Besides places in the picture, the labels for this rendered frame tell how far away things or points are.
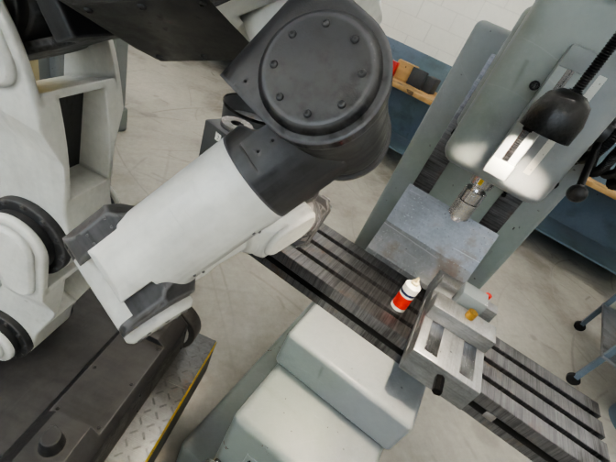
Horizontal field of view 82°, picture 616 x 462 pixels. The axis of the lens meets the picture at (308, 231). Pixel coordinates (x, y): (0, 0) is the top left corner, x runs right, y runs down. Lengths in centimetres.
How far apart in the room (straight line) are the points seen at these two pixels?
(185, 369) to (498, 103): 111
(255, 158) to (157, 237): 11
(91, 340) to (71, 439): 27
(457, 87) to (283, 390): 95
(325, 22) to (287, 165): 10
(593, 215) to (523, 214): 411
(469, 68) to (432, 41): 395
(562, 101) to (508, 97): 14
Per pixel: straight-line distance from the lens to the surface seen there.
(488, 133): 73
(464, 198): 83
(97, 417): 101
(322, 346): 89
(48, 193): 66
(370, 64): 25
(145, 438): 119
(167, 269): 34
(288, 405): 93
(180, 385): 126
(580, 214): 532
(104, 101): 65
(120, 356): 108
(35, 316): 92
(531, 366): 115
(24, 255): 70
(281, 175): 29
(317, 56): 26
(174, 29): 42
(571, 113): 59
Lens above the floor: 150
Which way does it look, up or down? 34 degrees down
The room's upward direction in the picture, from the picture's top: 24 degrees clockwise
